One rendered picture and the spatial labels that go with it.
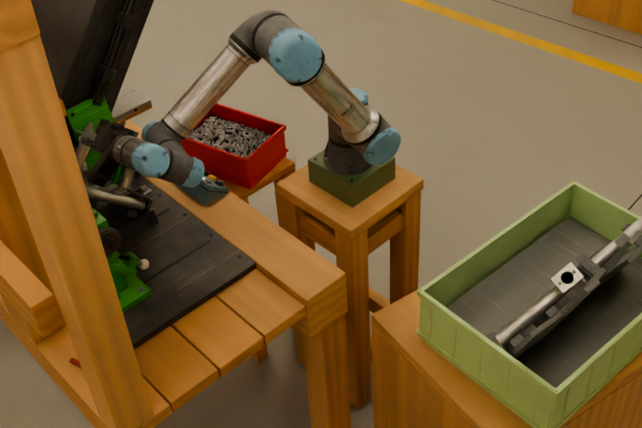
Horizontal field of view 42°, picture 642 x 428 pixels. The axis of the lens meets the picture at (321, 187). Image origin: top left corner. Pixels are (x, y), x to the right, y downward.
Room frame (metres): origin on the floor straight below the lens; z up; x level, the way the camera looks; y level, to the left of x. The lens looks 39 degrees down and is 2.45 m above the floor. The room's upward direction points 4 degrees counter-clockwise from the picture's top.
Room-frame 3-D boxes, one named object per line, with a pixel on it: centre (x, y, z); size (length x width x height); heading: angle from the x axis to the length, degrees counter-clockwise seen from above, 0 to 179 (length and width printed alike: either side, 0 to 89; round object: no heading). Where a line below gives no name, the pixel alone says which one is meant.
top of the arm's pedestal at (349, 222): (1.98, -0.09, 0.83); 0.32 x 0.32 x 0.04; 42
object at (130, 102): (2.01, 0.68, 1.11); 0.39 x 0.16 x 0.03; 131
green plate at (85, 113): (1.87, 0.61, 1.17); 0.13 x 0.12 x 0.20; 41
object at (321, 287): (2.06, 0.49, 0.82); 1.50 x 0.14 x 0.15; 41
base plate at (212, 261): (1.88, 0.70, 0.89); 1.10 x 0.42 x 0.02; 41
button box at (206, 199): (1.93, 0.35, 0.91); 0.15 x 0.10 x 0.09; 41
